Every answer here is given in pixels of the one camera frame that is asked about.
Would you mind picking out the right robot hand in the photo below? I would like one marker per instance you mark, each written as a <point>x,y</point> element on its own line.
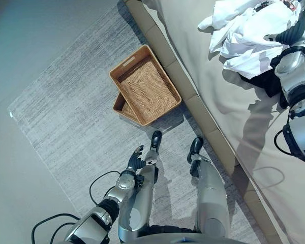
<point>289,33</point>

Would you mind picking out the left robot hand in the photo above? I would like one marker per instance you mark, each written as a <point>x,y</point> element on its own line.
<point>136,161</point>

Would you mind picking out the white clothes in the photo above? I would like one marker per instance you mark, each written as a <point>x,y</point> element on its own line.
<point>246,33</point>

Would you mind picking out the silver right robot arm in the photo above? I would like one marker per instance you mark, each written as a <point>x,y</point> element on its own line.
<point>293,68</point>

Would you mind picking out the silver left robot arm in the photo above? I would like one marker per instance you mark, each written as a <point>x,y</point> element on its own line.
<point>91,223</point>

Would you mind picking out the dark left robot foot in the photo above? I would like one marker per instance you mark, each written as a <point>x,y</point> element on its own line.
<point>156,139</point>

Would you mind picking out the dark robot foot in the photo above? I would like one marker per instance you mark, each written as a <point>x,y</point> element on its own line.
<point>195,148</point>
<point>156,139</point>

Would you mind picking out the silver left robot leg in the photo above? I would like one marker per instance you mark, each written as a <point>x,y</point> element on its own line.
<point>137,203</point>

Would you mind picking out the silver robot leg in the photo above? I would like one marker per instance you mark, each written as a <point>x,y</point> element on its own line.
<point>211,193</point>
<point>137,203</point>

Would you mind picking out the black garment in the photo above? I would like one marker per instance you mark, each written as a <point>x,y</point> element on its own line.
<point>267,82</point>

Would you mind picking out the small brown wicker basket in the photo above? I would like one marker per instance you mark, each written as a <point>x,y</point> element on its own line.
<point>119,105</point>

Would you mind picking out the dark right robot foot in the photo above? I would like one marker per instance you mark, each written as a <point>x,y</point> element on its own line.
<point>195,148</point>

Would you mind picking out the large brown wicker basket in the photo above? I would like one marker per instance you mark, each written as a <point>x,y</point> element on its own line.
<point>147,94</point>

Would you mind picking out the grey rug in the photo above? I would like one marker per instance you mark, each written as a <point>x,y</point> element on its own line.
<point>71,114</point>

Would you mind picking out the silver right robot leg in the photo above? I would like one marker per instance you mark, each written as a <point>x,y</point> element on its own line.
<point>211,193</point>

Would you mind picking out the bed with beige sheet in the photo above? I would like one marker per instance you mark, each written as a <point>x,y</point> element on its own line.
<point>218,89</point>

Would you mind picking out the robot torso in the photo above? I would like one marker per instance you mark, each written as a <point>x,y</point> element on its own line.
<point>183,239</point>

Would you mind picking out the white rug tag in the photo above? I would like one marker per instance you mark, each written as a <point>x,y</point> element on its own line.
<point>11,114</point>

